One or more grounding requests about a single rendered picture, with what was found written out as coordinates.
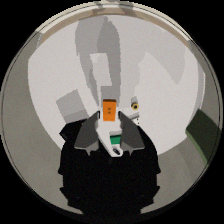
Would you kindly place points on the orange rectangular block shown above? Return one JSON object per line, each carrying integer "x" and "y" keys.
{"x": 109, "y": 109}

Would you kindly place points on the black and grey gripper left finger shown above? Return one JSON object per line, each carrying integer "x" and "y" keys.
{"x": 81, "y": 141}

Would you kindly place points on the white domino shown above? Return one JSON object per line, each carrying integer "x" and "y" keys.
{"x": 136, "y": 120}

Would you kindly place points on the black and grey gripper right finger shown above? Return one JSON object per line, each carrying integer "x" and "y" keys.
{"x": 136, "y": 141}

